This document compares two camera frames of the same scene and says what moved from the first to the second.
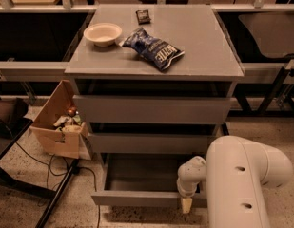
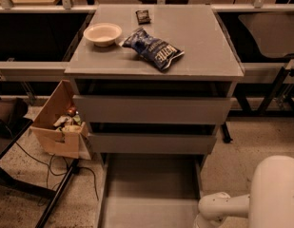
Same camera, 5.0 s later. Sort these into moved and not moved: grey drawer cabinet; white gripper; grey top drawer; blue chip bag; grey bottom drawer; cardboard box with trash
Moved: white gripper; grey bottom drawer
Not moved: grey drawer cabinet; grey top drawer; cardboard box with trash; blue chip bag
